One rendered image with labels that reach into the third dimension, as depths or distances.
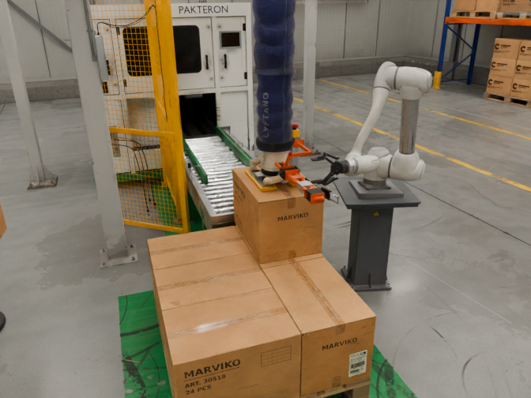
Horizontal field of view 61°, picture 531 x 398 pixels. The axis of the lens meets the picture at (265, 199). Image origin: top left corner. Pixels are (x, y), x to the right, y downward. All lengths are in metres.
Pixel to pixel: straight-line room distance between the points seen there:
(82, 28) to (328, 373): 2.68
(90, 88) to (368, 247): 2.29
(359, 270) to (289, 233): 0.91
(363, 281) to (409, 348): 0.67
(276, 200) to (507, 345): 1.70
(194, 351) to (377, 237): 1.67
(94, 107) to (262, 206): 1.60
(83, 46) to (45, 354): 2.03
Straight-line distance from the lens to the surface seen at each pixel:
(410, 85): 2.85
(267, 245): 2.65
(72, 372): 3.04
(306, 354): 2.30
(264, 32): 2.54
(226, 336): 2.20
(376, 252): 3.37
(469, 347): 3.18
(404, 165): 3.08
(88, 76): 3.53
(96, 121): 3.59
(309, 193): 2.24
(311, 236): 2.74
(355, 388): 2.62
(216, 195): 3.65
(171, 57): 3.60
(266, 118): 2.62
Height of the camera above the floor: 1.96
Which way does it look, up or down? 23 degrees down
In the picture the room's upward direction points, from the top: 1 degrees counter-clockwise
